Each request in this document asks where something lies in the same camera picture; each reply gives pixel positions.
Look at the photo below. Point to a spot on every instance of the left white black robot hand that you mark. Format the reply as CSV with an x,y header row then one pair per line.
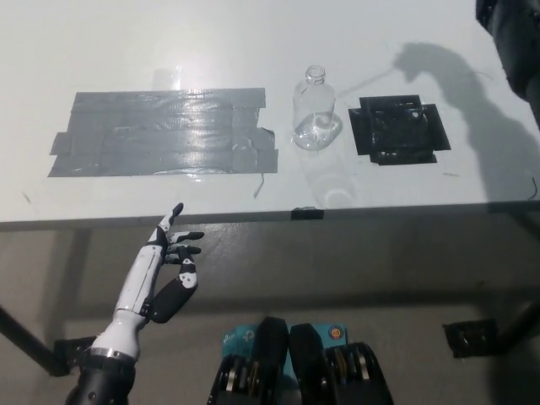
x,y
141,287

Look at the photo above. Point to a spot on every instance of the left black robot body block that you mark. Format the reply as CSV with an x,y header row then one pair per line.
x,y
249,375

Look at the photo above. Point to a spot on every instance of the black robot body block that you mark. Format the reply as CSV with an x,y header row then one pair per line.
x,y
337,375
249,375

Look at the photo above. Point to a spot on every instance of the right black robot body block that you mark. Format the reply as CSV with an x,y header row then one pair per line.
x,y
337,375

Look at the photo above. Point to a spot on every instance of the clear plastic bottle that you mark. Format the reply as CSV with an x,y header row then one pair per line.
x,y
314,109

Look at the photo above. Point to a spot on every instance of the teal cardboard box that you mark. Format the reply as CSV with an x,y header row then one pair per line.
x,y
240,335

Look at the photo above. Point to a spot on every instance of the black diagonal table leg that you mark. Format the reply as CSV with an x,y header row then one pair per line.
x,y
29,341
521,320

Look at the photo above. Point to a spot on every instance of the black tape square patch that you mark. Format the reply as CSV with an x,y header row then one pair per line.
x,y
398,131

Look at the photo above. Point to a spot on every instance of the grey duct tape patch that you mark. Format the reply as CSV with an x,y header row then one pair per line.
x,y
169,135

